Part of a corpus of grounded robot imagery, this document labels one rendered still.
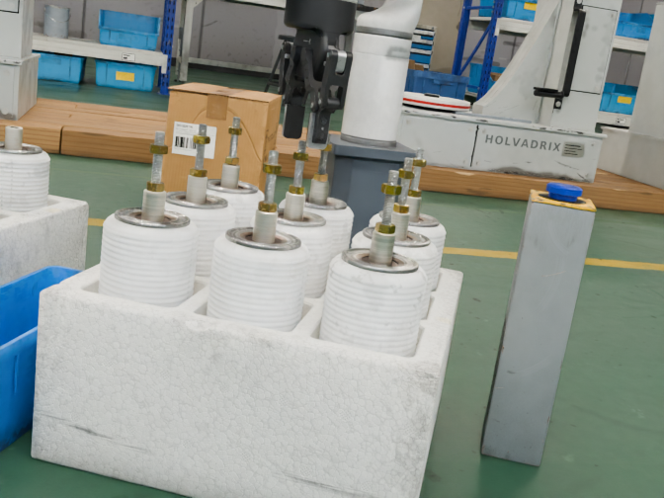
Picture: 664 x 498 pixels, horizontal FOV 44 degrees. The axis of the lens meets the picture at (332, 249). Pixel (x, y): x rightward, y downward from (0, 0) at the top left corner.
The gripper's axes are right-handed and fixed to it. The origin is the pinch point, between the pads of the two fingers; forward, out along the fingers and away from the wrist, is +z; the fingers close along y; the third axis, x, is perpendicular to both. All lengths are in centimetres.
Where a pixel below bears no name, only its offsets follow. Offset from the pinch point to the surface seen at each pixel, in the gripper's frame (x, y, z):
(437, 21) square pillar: -351, 537, -41
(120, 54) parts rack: -68, 443, 15
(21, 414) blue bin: 27.8, 0.7, 32.3
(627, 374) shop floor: -65, 6, 35
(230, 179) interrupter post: 2.4, 15.4, 8.7
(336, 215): -7.8, 4.8, 10.5
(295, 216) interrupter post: 0.1, -0.9, 9.5
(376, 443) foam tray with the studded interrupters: -0.1, -24.7, 24.8
